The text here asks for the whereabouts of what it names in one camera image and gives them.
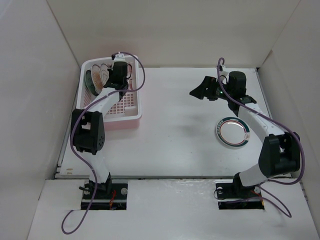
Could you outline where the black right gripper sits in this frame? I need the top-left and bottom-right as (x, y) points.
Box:
(189, 76), (233, 101)

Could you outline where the white plate grey rim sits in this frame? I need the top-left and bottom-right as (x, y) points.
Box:
(100, 63), (109, 85)

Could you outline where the orange sunburst plate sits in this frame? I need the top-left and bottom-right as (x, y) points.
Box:
(91, 64), (105, 95)

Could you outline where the blue floral plate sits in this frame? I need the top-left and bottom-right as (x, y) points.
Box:
(84, 70), (99, 96)

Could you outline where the green red rimmed plate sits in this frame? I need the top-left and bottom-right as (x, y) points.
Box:
(215, 117), (251, 148)

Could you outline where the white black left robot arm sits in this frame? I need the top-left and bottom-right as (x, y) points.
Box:
(70, 60), (129, 199)

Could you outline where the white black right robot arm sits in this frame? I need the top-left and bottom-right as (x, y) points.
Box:
(189, 71), (305, 200)

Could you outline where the white pink dish rack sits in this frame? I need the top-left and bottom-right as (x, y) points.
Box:
(76, 55), (143, 131)

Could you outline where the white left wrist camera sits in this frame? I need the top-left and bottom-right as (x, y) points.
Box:
(111, 52), (127, 64)

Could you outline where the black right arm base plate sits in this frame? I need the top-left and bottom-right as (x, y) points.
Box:
(214, 182), (265, 210)

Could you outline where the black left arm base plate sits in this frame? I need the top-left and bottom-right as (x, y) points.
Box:
(79, 183), (128, 211)

